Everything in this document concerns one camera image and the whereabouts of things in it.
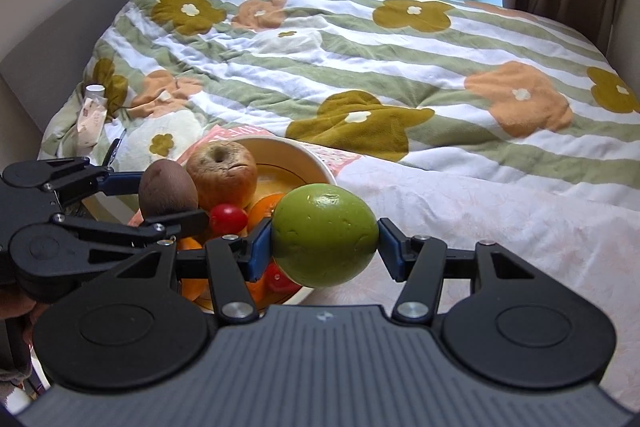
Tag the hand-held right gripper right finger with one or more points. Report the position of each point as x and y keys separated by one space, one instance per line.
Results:
x=390 y=248

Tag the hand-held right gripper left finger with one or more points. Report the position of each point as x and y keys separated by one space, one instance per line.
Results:
x=260 y=248

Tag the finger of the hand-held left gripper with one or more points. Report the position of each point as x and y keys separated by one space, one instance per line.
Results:
x=122 y=183
x=180 y=221

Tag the brown kiwi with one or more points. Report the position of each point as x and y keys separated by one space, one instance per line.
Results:
x=165 y=189

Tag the red tomato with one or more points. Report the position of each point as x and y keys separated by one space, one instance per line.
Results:
x=227 y=219
x=280 y=281

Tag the medium orange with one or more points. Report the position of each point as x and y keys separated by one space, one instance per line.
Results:
x=263 y=209

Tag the small mandarin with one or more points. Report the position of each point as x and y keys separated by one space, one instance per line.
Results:
x=256 y=291

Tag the large green apple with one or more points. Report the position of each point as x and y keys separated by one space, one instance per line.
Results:
x=325 y=237

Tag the large orange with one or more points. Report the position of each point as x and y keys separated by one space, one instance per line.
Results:
x=192 y=288

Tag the cream oval bowl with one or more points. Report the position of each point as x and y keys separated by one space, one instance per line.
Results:
x=306 y=162

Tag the wrinkled brown apple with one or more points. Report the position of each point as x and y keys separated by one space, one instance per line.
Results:
x=222 y=174

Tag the white flower cushion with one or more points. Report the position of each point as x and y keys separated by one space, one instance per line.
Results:
x=170 y=127

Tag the white capped tube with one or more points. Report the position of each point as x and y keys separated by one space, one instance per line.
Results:
x=92 y=114

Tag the floral striped blanket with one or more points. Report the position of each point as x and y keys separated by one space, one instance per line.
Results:
x=350 y=82

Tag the grey upholstered headboard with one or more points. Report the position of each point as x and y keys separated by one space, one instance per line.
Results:
x=75 y=17

